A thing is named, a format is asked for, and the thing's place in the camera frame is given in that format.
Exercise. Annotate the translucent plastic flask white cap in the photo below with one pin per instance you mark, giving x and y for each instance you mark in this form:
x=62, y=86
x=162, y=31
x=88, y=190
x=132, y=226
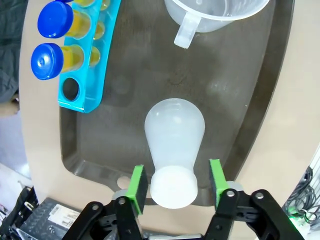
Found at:
x=175, y=150

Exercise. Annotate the large translucent plastic measuring jug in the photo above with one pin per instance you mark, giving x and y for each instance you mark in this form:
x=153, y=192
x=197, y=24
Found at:
x=200, y=20

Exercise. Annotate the blue-capped tube yellow liquid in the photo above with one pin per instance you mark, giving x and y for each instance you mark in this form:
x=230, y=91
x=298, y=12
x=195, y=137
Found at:
x=46, y=61
x=53, y=20
x=83, y=2

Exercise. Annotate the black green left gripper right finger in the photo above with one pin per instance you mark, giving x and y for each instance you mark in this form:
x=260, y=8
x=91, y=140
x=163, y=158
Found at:
x=227, y=217

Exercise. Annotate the grey-brown plastic tray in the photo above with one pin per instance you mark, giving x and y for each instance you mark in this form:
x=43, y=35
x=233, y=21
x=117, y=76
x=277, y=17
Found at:
x=175, y=70

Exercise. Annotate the dark grey cloth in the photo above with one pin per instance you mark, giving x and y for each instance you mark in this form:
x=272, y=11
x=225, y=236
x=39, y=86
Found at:
x=10, y=50

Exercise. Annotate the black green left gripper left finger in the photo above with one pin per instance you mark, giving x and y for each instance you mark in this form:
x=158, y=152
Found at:
x=125, y=220

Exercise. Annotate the black box with white label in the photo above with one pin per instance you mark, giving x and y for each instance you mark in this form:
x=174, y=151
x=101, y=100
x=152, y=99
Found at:
x=45, y=217

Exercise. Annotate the turquoise test tube rack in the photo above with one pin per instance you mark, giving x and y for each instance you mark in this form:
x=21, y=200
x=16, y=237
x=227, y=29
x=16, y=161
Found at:
x=96, y=82

